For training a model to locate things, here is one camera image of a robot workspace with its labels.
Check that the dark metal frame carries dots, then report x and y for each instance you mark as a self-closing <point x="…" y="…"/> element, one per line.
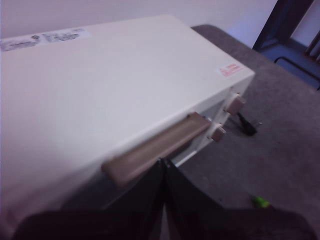
<point x="287" y="27"/>

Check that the small bright green object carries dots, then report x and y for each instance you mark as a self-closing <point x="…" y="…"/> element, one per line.
<point x="260" y="201"/>

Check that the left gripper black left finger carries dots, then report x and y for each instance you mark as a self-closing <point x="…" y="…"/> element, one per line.
<point x="130" y="220"/>

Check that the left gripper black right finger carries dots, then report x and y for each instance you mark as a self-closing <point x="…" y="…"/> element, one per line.
<point x="212" y="222"/>

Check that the white beige oven knob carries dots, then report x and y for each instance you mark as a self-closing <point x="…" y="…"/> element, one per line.
<point x="219" y="133"/>
<point x="237" y="104"/>

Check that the white Toshiba toaster oven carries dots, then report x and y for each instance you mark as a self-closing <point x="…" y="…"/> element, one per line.
<point x="100" y="87"/>

